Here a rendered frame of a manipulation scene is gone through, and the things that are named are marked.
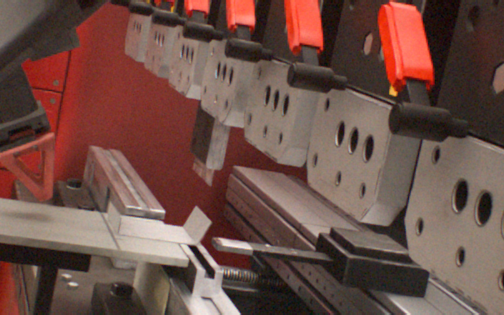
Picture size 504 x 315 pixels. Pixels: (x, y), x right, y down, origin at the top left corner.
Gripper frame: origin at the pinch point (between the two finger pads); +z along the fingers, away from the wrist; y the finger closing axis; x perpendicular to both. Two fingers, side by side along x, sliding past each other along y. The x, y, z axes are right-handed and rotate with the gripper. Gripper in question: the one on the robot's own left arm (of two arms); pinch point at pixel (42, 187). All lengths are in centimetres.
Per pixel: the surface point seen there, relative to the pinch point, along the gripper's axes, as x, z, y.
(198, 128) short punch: -19.8, -0.2, 0.4
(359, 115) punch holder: -22, -12, -61
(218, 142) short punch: -20.6, 0.4, -6.8
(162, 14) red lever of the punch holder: -20.3, -14.3, 2.8
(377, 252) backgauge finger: -35.0, 20.4, -6.6
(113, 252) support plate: -5.0, 7.0, -11.0
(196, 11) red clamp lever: -21.5, -15.7, -14.7
